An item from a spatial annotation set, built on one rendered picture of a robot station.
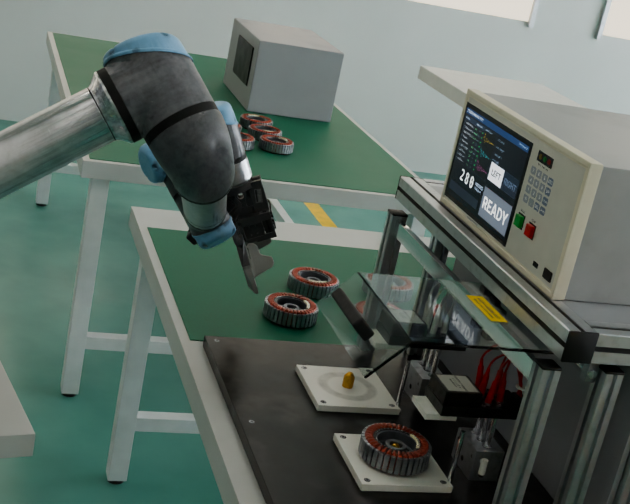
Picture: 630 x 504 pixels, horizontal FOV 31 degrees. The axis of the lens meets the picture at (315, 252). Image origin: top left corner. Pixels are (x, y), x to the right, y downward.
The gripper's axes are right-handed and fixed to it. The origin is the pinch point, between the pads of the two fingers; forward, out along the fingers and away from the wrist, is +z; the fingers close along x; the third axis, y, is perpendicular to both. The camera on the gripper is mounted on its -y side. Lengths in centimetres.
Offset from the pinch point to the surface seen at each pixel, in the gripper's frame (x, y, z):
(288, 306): 9.0, 4.8, 11.0
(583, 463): -66, 43, 15
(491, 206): -34, 43, -15
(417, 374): -25.4, 25.3, 15.7
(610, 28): 472, 215, 85
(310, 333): 2.1, 7.8, 15.0
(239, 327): -0.4, -5.1, 8.6
